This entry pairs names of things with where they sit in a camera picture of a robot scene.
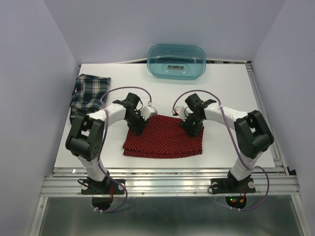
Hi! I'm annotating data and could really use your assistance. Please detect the red polka dot skirt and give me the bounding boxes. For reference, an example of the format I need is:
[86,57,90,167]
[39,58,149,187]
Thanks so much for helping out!
[123,115,204,159]

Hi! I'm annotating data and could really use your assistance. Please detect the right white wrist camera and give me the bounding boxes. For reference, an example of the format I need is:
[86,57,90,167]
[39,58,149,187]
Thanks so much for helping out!
[172,106,189,121]

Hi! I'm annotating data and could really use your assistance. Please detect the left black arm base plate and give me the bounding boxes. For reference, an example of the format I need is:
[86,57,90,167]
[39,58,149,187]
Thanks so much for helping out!
[77,177,128,213]

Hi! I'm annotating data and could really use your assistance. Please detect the teal plastic tub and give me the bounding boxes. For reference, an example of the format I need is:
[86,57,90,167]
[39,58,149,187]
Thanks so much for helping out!
[147,44,207,80]

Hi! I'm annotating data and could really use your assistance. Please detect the aluminium rail frame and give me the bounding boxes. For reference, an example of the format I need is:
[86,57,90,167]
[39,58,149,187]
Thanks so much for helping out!
[31,63,311,236]

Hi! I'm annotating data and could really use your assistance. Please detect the blue plaid folded skirt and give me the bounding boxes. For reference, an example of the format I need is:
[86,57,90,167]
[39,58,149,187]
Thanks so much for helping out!
[69,74,111,124]

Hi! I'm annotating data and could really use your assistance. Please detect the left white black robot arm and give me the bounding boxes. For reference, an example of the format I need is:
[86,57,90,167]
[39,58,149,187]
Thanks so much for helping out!
[65,93,155,195]

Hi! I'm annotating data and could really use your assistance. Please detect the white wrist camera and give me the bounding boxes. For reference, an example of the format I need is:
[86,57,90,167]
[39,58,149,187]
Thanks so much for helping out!
[172,106,189,121]
[140,106,158,120]

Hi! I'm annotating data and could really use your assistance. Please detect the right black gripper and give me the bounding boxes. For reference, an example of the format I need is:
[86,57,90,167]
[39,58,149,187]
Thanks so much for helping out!
[179,113,204,138]

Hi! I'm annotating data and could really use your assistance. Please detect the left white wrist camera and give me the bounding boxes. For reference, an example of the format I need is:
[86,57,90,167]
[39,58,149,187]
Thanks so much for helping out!
[140,106,158,120]

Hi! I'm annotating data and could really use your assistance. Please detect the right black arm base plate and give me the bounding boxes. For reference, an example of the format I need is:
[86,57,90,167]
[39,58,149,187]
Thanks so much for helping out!
[207,172,256,209]

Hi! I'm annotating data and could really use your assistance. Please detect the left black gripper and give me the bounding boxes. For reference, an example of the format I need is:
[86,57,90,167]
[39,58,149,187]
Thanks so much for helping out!
[125,111,150,136]

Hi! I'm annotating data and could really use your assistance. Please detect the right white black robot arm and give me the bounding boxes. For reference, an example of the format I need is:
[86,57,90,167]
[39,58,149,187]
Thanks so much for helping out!
[173,93,274,192]

